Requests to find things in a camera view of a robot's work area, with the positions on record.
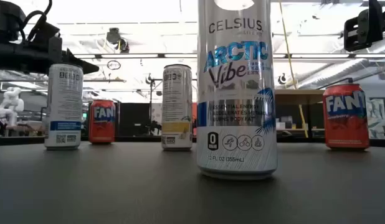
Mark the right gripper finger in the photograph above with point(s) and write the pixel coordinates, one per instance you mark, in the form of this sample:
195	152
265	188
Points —
347	34

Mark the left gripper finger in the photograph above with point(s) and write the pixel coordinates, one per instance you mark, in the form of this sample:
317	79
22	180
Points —
77	63

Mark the red Fanta can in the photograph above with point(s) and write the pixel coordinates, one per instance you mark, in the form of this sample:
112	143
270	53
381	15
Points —
102	124
345	124

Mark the white Celsius can yellow band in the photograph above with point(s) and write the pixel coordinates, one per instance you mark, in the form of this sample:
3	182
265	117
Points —
177	105

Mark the silver Celsius Arctic Vibe can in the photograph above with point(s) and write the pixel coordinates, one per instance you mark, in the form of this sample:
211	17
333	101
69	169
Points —
236	124

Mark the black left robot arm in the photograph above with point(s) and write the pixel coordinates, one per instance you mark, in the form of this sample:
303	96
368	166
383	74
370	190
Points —
5	18

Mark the white Celsius can blue band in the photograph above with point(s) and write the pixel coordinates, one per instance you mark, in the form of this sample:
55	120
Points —
63	105

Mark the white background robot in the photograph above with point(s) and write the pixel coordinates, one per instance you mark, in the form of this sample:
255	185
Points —
11	105

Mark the long ceiling light fixture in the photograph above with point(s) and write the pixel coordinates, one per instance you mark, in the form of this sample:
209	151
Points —
133	56

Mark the black partition panel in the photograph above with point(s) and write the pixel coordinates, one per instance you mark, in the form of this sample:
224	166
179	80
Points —
133	118

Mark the leaf patterned cloth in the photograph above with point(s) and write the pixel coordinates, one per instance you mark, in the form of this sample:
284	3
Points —
377	118

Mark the floral patterned cloth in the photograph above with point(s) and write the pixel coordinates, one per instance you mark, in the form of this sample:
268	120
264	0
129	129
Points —
156	118

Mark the white storage boxes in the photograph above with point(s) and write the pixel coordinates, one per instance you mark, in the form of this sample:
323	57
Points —
280	125

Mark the orange cloth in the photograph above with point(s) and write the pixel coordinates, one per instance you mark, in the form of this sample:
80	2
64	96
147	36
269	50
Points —
194	118

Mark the black table mat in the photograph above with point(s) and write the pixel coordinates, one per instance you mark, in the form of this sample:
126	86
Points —
117	193

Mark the wooden shelf black frame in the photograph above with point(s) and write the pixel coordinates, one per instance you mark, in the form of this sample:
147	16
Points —
298	96

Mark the black camera stand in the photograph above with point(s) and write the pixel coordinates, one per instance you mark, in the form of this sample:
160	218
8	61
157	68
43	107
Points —
151	105

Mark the black aluminium table frame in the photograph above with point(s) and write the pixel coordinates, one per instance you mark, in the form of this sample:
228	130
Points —
136	139

